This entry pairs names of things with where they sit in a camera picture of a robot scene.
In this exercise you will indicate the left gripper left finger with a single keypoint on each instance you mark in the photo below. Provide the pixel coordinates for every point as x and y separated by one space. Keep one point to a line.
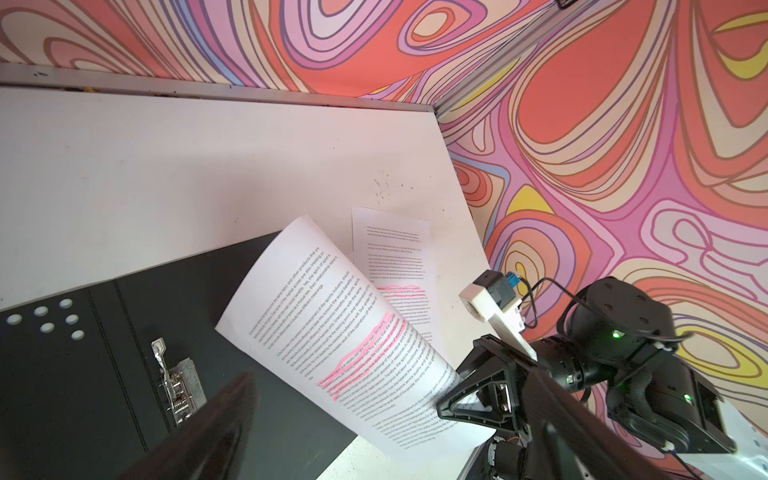
210 444

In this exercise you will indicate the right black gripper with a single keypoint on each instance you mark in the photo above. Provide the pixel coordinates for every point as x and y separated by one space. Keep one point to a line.
489 391

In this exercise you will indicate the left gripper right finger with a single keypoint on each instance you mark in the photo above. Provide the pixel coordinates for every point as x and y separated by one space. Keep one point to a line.
566 436

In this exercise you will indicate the teal file folder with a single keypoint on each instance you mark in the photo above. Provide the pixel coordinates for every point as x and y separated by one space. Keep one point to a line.
81 391

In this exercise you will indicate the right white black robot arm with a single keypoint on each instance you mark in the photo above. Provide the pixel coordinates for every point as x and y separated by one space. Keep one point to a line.
614 334

